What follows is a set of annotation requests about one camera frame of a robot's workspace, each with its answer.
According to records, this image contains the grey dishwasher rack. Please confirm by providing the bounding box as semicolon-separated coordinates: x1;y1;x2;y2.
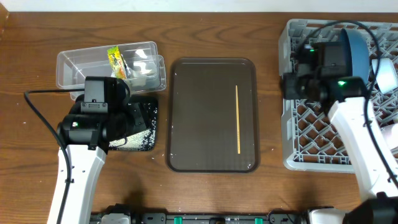
278;19;397;174

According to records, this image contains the green snack wrapper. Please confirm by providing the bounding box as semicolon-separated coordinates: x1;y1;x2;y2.
107;46;127;80

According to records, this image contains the clear plastic bin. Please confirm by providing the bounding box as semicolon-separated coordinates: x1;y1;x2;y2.
56;41;167;95

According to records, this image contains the wooden chopstick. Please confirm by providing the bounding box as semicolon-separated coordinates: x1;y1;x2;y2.
235;85;241;154

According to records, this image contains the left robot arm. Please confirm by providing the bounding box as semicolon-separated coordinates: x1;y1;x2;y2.
47;77;158;223

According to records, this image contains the blue plate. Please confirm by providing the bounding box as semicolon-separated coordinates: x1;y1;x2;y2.
339;29;369;85

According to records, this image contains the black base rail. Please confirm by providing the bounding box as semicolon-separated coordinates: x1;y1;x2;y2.
89;203;308;224

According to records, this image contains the spilled white rice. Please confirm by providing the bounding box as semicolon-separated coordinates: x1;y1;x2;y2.
108;102;157;149

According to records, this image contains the black waste tray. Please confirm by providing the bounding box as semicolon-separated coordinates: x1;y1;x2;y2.
107;95;159;152

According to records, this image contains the light blue rice bowl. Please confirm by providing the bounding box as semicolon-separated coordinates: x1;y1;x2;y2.
376;58;398;95

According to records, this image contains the white napkin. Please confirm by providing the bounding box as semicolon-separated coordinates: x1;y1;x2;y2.
123;49;160;90

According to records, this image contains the white cup pink inside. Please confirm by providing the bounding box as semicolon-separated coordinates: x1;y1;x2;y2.
381;123;398;150

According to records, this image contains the brown serving tray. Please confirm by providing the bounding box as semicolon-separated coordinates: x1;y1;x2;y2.
166;58;261;174

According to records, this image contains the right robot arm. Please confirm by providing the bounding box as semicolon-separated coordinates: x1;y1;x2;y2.
282;42;397;223

